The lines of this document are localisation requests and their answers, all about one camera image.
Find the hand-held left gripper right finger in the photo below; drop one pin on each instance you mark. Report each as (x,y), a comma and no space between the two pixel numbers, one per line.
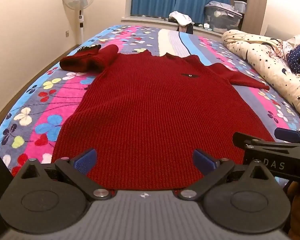
(202,160)

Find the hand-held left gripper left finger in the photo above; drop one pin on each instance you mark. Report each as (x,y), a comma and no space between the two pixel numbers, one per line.
(86,161)

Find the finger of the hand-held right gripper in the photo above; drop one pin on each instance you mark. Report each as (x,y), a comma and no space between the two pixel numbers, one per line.
(288,134)
(242,139)

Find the red knit sweater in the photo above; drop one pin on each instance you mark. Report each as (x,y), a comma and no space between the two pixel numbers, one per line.
(152,105)

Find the white clothes pile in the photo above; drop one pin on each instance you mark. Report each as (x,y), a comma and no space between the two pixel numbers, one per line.
(181,17)

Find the person's right hand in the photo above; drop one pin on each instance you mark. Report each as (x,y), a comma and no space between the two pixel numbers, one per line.
(298,205)

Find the floral striped bed blanket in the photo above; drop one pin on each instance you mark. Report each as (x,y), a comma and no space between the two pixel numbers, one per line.
(40,110)

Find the cream star print quilt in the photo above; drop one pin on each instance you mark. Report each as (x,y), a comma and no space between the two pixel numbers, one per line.
(270,55)

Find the folded dark red garment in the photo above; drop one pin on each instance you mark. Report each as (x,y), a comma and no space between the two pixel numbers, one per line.
(77,61)

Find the black cloth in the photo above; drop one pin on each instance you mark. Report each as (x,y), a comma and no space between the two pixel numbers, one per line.
(188,28)

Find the clear plastic storage box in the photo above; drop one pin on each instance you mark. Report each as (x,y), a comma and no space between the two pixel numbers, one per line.
(222,17)

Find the small white storage box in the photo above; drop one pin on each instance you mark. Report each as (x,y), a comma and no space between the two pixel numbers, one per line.
(240,6)

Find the wooden cabinet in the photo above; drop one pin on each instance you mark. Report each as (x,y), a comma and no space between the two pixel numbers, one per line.
(258,2)

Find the wall outlet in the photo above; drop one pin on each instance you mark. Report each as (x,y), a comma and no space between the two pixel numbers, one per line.
(67,33)

